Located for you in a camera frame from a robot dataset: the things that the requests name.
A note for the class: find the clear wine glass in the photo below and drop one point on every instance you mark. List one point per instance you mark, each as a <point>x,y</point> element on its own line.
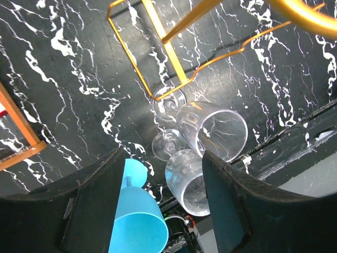
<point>200,126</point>
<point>183,172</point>

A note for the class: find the blue plastic wine glass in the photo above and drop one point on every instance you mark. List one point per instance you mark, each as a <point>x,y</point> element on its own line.
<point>139,225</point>

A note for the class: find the orange wooden tiered shelf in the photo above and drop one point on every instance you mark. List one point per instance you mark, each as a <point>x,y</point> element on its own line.
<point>35,144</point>

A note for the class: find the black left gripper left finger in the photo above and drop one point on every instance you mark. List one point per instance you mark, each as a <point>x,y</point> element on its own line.
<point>73,214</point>

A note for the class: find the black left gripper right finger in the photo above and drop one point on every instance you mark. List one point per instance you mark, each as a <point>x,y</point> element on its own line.
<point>250,215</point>

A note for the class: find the gold wire wine glass rack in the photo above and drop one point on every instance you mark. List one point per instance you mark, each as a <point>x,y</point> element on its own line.
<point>233,38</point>

